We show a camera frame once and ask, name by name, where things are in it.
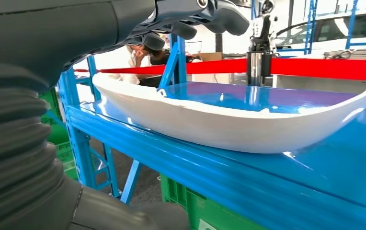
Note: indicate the white curved plastic part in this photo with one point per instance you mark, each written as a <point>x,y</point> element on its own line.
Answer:
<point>218,130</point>

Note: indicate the blue metal shelf rack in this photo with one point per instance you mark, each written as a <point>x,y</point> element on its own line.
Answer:
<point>202,177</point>

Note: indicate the brown cardboard box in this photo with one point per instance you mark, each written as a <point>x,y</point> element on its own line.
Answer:
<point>206,57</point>

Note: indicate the person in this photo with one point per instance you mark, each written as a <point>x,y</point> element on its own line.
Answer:
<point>122,63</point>

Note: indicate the green plastic crate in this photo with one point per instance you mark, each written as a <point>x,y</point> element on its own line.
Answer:
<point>183,203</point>
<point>54,136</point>

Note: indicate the black white machine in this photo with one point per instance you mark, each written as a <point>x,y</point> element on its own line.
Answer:
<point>262,28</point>

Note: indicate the red barrier belt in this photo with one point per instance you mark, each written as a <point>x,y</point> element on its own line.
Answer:
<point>313,68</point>

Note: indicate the blue background rack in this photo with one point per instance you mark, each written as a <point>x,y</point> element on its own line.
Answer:
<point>310,25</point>

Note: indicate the white car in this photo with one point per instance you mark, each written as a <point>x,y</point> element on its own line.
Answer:
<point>332,31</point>

